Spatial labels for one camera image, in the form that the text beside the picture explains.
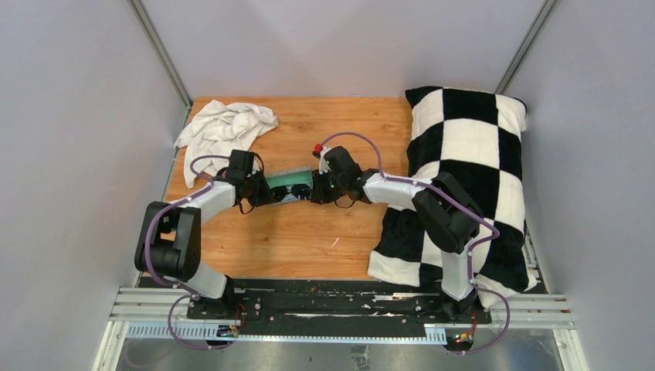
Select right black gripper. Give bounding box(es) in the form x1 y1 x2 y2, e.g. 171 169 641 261
311 167 348 206

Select black sunglasses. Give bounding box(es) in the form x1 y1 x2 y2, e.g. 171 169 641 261
270 184 312 203

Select grey glasses case green lining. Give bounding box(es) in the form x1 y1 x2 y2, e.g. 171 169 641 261
266 166 312 204

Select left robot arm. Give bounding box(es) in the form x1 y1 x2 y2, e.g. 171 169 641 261
134 150 270 319

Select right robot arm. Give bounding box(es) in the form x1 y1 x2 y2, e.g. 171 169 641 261
311 144 482 323

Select white crumpled cloth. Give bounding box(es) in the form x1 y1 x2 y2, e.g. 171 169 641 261
174 100 279 189

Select black white checkered blanket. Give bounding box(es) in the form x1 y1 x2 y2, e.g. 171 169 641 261
368 86 537 307

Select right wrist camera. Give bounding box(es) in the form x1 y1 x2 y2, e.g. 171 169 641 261
312 144 331 175

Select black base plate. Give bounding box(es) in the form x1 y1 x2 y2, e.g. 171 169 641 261
187 278 491 338

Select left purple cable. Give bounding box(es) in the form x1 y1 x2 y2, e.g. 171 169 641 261
143 154 234 351

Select white slotted cable duct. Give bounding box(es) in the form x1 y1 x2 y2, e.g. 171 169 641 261
120 322 448 345

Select left aluminium frame post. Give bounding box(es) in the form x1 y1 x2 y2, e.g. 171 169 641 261
127 0 193 111

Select aluminium frame post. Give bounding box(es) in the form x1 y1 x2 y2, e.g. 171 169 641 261
127 0 193 111
494 0 559 94

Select right aluminium frame post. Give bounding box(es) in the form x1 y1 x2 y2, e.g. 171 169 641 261
494 0 559 94

